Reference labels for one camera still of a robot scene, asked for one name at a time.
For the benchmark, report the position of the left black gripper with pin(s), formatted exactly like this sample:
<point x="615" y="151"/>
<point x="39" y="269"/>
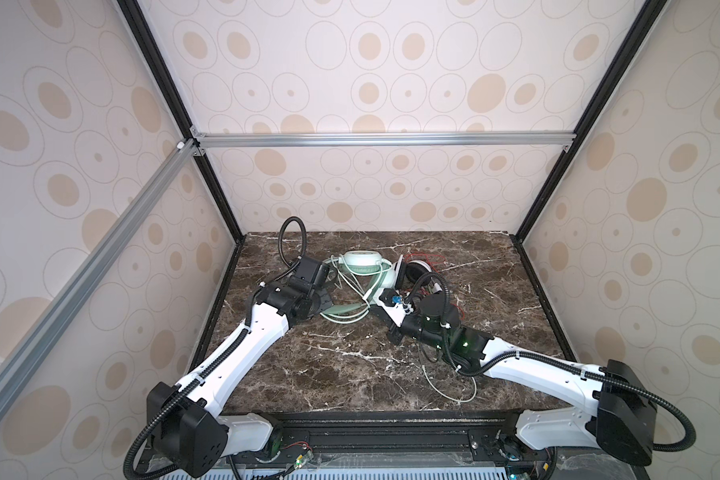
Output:
<point x="327" y="300"/>

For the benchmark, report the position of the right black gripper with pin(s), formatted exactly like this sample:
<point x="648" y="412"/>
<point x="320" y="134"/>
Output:
<point x="393" y="335"/>

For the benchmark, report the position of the mint green headphones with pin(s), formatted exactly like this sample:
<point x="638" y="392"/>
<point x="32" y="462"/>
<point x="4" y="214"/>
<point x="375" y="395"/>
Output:
<point x="364" y="273"/>

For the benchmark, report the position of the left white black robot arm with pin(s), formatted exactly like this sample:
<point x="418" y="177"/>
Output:
<point x="184" y="430"/>

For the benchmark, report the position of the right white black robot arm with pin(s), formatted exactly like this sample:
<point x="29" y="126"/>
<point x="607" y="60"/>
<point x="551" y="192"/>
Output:
<point x="607" y="407"/>

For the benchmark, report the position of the white black red headphones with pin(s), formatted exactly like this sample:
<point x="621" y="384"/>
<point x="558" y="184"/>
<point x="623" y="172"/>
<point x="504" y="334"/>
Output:
<point x="408" y="272"/>

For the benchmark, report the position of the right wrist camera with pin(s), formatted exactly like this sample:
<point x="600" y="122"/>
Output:
<point x="389" y="305"/>

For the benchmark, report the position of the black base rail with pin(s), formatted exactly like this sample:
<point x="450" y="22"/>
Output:
<point x="407" y="445"/>

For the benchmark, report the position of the horizontal aluminium rail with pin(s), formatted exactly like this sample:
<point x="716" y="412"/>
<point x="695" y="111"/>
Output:
<point x="398" y="139"/>

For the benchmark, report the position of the left black frame post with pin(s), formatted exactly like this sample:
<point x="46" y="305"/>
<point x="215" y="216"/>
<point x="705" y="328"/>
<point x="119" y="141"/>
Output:
<point x="137" y="24"/>

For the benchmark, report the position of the black frame post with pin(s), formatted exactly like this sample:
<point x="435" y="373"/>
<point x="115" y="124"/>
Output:
<point x="137" y="24"/>
<point x="625" y="54"/>

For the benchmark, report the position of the left diagonal aluminium rail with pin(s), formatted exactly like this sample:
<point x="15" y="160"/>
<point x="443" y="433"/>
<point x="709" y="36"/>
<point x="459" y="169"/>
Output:
<point x="35" y="346"/>

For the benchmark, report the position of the right black frame post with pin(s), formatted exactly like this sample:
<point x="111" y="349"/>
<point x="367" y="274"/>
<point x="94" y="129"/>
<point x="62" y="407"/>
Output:
<point x="625" y="54"/>

